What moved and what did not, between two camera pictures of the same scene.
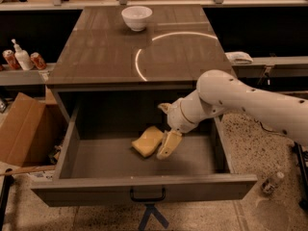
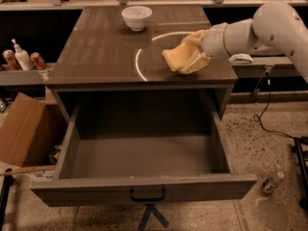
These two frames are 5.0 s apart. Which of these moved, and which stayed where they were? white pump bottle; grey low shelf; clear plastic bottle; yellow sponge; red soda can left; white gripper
Moved: white gripper; yellow sponge
Stayed: clear plastic bottle; white pump bottle; grey low shelf; red soda can left
